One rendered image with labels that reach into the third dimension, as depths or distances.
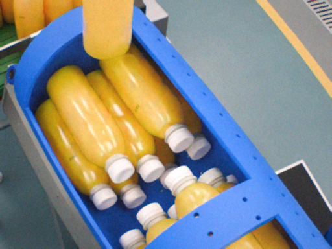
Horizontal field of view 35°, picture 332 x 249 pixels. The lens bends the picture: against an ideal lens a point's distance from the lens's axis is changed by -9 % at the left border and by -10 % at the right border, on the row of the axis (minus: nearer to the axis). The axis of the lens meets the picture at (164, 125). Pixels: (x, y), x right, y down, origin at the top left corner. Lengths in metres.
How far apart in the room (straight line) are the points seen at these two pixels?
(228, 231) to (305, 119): 1.77
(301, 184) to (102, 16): 1.44
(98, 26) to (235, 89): 1.71
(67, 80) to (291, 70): 1.79
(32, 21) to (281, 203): 0.72
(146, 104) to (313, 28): 2.06
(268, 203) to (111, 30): 0.31
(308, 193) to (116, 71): 1.25
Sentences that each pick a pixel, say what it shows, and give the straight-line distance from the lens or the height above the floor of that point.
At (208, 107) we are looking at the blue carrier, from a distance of 0.81.
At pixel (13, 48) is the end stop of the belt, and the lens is 1.25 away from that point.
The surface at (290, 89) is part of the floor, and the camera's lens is 2.51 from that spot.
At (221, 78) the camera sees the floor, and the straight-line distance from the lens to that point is 2.47.
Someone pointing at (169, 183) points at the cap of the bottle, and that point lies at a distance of 0.79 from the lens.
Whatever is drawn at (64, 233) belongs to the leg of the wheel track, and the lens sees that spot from 1.71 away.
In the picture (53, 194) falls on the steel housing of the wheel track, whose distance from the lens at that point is 1.13.
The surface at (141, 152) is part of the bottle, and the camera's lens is 0.91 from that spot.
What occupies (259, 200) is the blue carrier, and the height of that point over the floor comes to 1.23.
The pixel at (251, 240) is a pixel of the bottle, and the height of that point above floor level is 1.20.
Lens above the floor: 1.85
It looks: 54 degrees down
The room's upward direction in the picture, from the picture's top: 7 degrees clockwise
